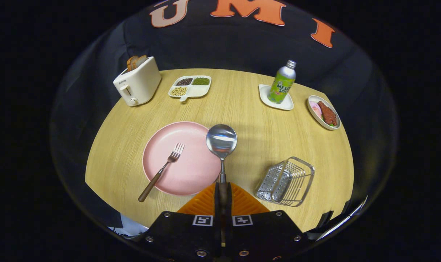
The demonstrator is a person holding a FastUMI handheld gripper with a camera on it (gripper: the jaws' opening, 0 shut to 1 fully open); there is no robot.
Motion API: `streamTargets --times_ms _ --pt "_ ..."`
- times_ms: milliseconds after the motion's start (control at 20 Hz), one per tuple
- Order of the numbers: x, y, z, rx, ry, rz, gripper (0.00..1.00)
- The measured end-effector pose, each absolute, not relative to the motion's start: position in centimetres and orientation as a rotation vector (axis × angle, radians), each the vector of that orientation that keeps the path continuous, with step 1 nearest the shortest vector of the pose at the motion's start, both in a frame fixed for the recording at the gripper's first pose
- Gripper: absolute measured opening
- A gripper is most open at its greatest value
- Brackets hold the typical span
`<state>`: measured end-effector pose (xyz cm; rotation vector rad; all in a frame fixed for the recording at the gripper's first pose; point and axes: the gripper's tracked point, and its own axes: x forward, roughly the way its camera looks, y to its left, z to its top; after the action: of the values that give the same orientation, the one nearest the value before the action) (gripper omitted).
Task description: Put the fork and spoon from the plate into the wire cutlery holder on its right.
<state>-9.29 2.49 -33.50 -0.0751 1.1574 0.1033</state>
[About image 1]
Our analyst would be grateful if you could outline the pink round plate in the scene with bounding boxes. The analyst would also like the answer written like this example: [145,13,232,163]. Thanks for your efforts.
[142,121,222,197]

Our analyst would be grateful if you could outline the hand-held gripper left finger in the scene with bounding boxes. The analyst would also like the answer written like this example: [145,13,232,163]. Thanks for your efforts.
[135,182,223,262]

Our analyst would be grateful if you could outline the cream white toaster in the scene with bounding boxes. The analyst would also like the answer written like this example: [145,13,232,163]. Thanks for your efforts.
[113,56,162,107]

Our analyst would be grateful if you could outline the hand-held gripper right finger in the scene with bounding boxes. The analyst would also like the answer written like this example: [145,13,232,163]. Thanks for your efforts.
[224,182,311,262]

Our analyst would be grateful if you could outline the red meat slice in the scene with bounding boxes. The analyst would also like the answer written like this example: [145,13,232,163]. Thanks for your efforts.
[317,101,338,127]

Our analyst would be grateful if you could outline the white divided dish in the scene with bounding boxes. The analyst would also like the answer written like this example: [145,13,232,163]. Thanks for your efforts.
[168,75,212,102]

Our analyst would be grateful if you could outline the white oval dish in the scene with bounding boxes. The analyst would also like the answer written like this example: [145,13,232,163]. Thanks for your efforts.
[307,95,341,131]

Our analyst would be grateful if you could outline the white coaster plate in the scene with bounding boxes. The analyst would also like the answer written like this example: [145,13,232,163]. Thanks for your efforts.
[258,84,294,111]

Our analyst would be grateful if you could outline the wooden handle fork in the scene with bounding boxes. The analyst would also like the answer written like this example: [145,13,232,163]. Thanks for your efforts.
[138,143,185,203]

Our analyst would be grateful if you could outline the toast slices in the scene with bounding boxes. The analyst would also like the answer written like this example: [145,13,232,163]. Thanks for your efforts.
[127,55,147,71]

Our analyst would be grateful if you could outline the green drink bottle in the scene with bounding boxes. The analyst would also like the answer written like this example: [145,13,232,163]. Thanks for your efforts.
[267,60,297,104]

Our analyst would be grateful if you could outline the metal wire basket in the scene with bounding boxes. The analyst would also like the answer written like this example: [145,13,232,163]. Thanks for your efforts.
[255,156,315,207]

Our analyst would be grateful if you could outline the wooden handle spoon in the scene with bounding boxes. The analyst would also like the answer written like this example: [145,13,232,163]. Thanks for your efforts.
[206,124,238,247]

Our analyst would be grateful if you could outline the pink ham slice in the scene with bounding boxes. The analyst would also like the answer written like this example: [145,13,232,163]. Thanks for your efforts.
[310,101,323,119]

